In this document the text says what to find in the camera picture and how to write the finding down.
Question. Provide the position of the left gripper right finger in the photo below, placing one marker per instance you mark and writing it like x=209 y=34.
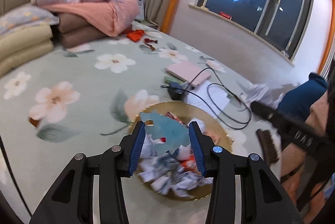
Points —
x=263 y=199

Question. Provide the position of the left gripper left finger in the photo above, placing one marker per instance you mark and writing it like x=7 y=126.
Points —
x=70 y=198

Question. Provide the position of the teal torn paper piece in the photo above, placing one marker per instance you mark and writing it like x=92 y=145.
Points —
x=159 y=126

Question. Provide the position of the brown brush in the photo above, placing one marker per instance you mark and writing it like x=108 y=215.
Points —
x=270 y=153

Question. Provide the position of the crumpled paper ball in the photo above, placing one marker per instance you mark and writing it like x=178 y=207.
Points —
x=262 y=93

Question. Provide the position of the gold woven tray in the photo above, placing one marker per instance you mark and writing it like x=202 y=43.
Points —
x=175 y=174

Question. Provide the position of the floral green bedspread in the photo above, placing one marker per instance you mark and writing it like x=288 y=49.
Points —
x=62 y=104

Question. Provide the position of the pink laptop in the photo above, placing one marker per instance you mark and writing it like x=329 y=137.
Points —
x=188 y=72

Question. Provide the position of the black power adapter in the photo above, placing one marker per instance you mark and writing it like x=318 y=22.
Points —
x=175 y=91

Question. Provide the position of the brown folded blankets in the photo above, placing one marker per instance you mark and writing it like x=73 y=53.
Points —
x=75 y=30

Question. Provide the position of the beige stacked pillows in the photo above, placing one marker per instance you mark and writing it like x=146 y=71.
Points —
x=25 y=35

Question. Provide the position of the red cloth item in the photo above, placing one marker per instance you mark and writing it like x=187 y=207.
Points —
x=136 y=35

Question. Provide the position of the pink purple quilt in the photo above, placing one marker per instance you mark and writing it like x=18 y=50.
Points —
x=111 y=17

